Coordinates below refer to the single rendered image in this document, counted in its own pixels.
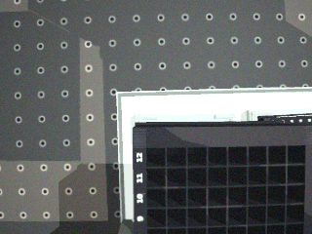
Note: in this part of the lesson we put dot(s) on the black well plate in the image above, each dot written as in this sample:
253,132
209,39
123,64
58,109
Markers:
302,119

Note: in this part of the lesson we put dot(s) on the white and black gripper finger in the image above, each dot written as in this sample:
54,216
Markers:
126,227

